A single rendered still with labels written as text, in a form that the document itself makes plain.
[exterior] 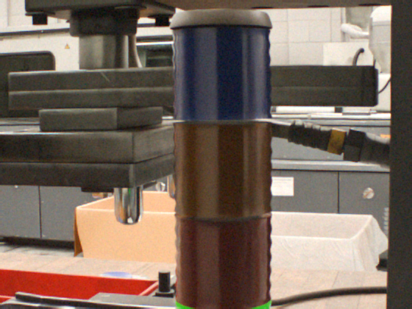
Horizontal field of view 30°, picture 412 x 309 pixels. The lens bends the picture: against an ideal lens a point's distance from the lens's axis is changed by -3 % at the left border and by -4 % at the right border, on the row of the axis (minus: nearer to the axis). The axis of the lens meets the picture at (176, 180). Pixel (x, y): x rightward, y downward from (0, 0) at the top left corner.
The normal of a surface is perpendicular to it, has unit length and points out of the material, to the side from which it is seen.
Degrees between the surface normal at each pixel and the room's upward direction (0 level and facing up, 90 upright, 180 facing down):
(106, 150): 90
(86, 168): 90
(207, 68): 76
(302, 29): 90
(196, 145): 104
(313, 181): 90
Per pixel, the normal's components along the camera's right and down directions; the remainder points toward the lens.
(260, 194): 0.70, -0.18
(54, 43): -0.35, 0.11
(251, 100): 0.51, -0.15
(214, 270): -0.22, 0.35
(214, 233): -0.22, -0.13
